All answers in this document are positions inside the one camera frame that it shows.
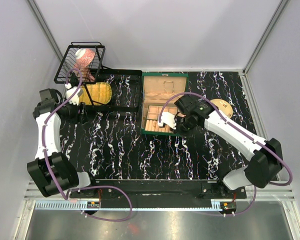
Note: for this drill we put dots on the green jewelry box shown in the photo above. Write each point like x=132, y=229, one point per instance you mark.
x=158, y=87

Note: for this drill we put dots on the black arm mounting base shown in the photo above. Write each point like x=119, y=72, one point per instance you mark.
x=159, y=194

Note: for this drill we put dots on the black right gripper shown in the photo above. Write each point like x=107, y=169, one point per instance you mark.
x=177, y=119

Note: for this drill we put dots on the cream round plate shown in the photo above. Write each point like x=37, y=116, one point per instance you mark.
x=223, y=106

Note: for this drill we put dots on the black wire dish rack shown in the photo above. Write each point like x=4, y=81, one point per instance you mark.
x=126, y=83

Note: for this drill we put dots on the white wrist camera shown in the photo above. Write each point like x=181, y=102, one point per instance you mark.
x=167, y=118
x=73, y=94

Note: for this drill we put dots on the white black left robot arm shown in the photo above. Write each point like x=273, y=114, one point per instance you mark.
x=51, y=170

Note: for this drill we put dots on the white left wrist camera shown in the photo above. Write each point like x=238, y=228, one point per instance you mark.
x=73, y=94

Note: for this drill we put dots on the green jewelry tray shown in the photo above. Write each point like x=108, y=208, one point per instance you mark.
x=151, y=121

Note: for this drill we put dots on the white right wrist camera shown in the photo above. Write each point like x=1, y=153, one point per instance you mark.
x=167, y=118

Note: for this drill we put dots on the red patterned cup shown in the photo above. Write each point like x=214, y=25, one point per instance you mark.
x=83, y=58

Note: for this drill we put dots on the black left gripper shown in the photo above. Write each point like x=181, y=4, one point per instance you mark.
x=81, y=117

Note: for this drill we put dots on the yellow woven tray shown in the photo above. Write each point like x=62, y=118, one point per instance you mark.
x=96, y=94

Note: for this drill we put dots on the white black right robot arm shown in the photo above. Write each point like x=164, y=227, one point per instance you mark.
x=264, y=156

